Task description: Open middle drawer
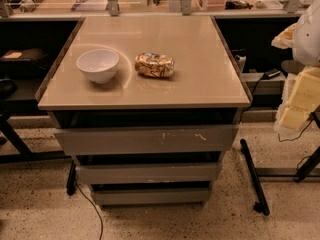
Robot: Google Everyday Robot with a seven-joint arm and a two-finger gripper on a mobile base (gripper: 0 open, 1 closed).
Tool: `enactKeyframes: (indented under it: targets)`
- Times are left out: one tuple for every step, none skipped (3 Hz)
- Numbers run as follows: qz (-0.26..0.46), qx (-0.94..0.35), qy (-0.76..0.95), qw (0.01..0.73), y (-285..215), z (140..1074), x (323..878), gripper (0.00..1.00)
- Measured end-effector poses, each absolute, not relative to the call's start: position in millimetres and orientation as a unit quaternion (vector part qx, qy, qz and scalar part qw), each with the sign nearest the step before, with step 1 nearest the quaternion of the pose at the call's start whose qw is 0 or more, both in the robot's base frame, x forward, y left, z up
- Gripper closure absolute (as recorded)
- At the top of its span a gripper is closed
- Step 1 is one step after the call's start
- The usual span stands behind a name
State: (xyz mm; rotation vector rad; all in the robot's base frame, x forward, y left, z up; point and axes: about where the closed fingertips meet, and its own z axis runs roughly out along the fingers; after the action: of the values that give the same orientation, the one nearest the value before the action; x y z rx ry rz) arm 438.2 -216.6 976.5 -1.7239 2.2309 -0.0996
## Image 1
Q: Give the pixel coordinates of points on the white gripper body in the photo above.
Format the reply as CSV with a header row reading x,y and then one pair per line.
x,y
309,39

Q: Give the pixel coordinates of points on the grey drawer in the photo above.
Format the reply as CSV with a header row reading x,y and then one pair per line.
x,y
149,173
143,140
145,197

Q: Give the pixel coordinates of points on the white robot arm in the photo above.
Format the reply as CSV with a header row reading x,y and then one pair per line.
x,y
303,37

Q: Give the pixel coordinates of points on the grey top drawer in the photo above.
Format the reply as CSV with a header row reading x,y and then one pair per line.
x,y
143,140

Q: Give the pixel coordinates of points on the grey drawer cabinet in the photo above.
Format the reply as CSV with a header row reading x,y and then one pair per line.
x,y
146,107

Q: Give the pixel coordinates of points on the grey bottom drawer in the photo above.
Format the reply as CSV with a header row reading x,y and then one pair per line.
x,y
145,197

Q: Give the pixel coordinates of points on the dark round side table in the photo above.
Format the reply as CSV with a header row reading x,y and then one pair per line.
x,y
292,66

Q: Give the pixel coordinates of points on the black phone on shelf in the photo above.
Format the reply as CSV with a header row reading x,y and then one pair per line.
x,y
271,74

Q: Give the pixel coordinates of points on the black table leg bar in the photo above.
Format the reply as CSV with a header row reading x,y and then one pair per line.
x,y
261,205

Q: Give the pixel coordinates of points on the crushed gold soda can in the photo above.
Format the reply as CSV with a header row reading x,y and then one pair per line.
x,y
154,65

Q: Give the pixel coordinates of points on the white ceramic bowl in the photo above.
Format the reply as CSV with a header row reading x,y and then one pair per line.
x,y
99,65

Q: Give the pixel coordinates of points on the black bag on shelf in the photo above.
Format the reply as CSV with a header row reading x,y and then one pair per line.
x,y
26,58

